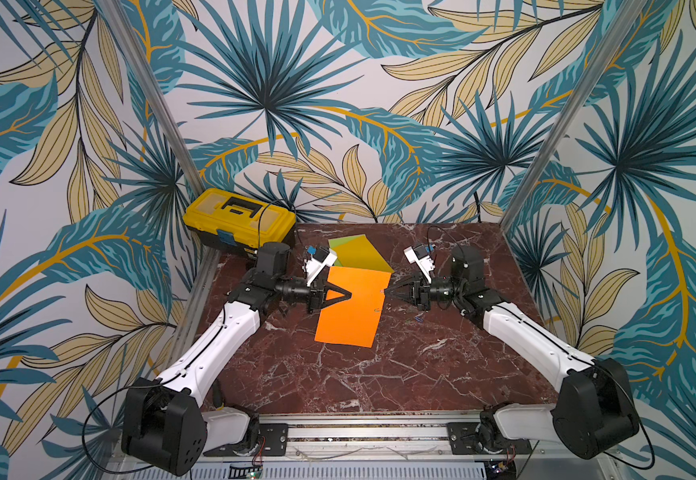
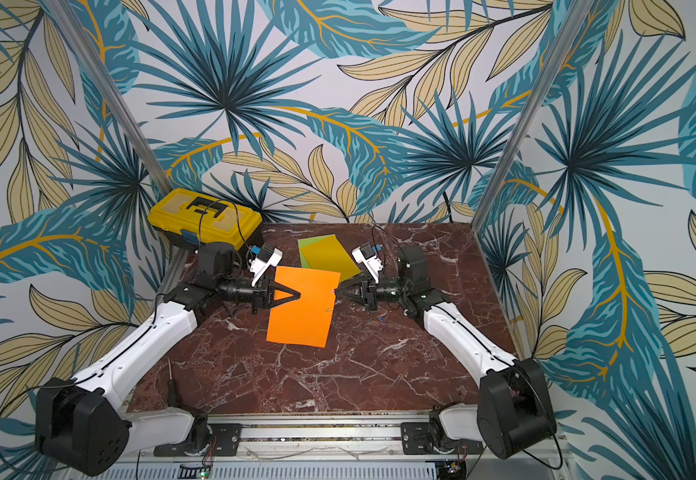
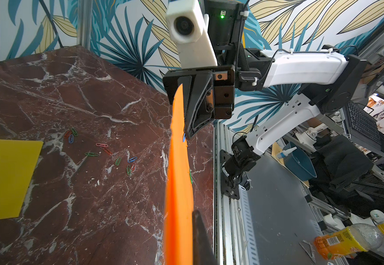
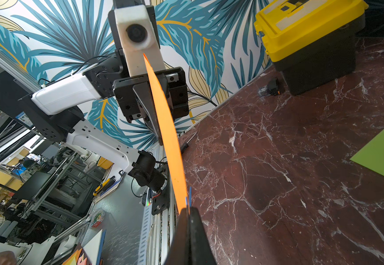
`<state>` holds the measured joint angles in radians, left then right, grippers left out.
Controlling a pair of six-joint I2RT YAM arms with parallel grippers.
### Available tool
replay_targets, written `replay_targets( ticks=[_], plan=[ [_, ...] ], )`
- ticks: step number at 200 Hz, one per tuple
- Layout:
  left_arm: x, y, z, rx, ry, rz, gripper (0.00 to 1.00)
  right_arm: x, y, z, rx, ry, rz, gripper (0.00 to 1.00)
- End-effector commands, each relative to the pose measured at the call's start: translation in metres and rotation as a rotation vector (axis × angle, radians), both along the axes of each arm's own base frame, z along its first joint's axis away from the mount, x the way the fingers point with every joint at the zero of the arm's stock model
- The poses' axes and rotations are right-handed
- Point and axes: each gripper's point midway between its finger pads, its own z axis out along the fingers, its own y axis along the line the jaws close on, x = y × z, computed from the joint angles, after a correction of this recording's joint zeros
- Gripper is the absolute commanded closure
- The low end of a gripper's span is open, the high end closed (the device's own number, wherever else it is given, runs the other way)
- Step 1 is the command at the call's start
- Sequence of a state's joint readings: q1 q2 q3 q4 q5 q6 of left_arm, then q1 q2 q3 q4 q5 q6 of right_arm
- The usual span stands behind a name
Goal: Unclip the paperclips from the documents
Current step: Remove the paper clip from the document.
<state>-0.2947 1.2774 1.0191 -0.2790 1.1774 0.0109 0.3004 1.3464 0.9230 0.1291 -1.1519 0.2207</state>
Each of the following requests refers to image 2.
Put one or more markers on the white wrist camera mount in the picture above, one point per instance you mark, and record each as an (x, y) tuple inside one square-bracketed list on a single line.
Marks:
[(367, 256), (266, 256)]

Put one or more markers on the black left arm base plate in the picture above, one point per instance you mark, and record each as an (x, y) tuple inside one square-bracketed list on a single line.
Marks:
[(216, 441)]

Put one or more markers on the black screwdriver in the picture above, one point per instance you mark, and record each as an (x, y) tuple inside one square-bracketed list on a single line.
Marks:
[(173, 396)]

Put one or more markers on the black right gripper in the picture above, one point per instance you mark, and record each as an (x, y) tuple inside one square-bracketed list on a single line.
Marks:
[(366, 291)]

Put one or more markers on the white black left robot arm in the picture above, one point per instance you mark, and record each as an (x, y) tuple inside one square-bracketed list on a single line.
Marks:
[(80, 423)]

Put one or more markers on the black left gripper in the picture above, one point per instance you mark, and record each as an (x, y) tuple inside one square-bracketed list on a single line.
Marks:
[(263, 294)]

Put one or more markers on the green paper sheet stack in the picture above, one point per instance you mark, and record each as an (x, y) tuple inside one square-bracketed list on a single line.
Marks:
[(317, 252)]

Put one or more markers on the yellow black toolbox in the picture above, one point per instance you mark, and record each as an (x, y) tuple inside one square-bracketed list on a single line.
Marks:
[(189, 219)]

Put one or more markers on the yellow paper sheet stack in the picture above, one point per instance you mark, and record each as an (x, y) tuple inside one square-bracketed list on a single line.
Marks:
[(342, 262)]

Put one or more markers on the aluminium corner post right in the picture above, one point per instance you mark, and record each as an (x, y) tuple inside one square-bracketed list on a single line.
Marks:
[(546, 76)]

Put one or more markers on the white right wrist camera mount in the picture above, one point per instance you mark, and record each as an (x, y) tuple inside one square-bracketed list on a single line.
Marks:
[(367, 256)]

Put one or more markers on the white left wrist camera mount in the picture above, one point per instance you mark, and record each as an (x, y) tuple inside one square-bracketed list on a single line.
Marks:
[(266, 256)]

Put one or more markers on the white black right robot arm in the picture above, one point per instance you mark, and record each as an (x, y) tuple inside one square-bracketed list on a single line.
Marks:
[(514, 411)]

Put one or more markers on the aluminium corner post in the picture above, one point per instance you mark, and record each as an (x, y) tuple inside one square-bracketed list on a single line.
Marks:
[(92, 60), (546, 76)]

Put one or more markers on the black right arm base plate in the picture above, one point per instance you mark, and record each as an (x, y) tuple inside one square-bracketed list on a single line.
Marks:
[(424, 438)]

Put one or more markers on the aluminium front rail frame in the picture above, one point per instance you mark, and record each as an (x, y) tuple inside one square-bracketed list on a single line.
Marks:
[(342, 446)]

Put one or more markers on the aluminium corner post left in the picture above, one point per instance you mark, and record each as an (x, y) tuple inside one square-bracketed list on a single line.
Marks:
[(92, 60)]

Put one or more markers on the orange paper sheet stack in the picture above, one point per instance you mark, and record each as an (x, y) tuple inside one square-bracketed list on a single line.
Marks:
[(305, 321)]

